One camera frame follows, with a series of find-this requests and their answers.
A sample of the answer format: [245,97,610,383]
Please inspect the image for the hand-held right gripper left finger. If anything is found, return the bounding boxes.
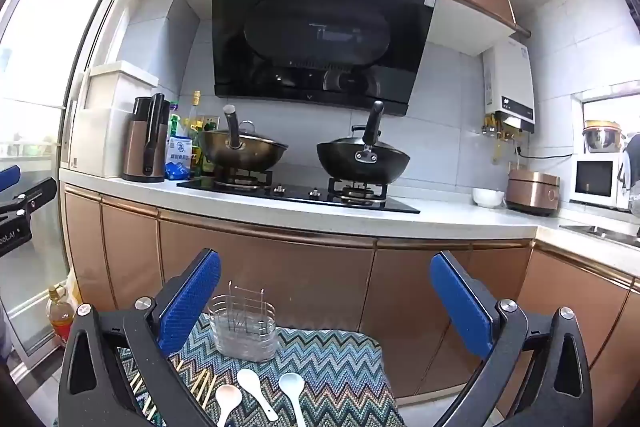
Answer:
[59,249,222,427]

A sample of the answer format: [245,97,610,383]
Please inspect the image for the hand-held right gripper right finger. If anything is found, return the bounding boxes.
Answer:
[430,251,594,427]

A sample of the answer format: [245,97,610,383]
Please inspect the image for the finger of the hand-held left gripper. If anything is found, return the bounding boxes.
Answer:
[0,165,22,194]
[0,177,58,222]

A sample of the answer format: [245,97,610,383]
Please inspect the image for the clear plastic utensil holder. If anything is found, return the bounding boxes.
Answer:
[207,281,279,363]

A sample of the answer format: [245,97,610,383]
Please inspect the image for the bunch of bamboo chopsticks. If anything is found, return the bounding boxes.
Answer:
[120,354,213,425]

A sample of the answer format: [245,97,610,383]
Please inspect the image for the white ceramic spoon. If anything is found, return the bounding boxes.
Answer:
[215,383,241,427]
[278,372,307,427]
[236,368,279,422]

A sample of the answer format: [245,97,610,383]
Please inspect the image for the large cooking oil bottle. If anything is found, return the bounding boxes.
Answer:
[46,284,76,348]

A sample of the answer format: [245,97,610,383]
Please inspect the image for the white storage box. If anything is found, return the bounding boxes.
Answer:
[70,61,160,180]

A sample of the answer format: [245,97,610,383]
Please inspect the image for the white bowl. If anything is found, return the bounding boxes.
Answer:
[472,188,506,208]

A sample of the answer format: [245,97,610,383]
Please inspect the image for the brown electric kettle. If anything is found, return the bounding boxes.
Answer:
[121,93,171,182]

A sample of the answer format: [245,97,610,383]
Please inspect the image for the copper base cabinets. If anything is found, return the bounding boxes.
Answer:
[62,184,640,427]

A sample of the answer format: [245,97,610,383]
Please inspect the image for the sliding glass door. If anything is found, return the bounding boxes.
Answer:
[0,0,138,358]

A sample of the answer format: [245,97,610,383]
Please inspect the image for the copper rice cooker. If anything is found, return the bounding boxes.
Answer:
[506,168,560,215]

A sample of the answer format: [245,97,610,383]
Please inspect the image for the dark sauce bottle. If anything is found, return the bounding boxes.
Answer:
[194,132,217,178]

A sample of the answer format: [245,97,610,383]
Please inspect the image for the zigzag knitted cloth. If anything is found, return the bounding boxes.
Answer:
[117,312,408,427]

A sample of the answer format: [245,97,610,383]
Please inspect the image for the black gas stove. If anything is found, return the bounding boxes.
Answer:
[176,179,421,214]

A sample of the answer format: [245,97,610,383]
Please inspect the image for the white blue salt bag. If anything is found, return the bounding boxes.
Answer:
[166,136,196,180]

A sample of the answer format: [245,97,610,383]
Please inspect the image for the steel sink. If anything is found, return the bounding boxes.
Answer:
[559,222,640,250]

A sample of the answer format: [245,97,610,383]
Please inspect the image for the steel wok with lid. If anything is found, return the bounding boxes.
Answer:
[199,104,289,178]

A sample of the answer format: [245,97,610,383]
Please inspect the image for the black wok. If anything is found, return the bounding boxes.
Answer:
[316,101,412,185]

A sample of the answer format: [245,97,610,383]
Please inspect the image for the white microwave oven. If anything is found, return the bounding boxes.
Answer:
[570,153,631,210]

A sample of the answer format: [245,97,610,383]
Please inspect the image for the brass pipe valves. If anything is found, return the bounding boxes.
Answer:
[481,117,526,164]

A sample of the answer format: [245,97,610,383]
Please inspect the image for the yellow cap oil bottle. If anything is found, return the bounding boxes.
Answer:
[189,91,204,142]

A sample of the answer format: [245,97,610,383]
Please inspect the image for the steel pot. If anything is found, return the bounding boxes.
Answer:
[582,121,626,154]

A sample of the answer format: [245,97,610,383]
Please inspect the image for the white water heater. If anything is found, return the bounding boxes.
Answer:
[481,38,536,128]

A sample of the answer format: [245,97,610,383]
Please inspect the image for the kitchen window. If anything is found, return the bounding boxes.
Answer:
[571,83,640,158]

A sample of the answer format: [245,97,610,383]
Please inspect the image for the black range hood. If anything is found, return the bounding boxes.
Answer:
[211,0,435,116]

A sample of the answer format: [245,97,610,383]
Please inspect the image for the black power cable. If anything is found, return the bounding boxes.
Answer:
[515,146,574,160]

